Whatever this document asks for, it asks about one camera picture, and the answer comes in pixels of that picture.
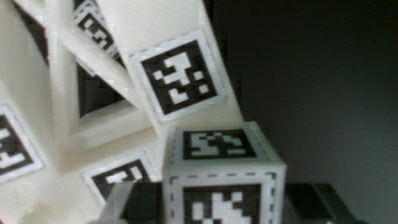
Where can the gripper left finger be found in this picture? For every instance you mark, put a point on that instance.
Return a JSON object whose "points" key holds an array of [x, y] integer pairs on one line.
{"points": [[111, 216]]}

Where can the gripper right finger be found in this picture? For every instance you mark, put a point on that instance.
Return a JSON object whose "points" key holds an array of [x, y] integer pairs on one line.
{"points": [[330, 211]]}

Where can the white tagged cube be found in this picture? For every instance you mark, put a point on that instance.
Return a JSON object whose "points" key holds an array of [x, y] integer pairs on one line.
{"points": [[223, 177]]}

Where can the white chair back frame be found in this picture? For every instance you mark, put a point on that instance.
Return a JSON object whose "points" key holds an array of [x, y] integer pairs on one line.
{"points": [[83, 133]]}

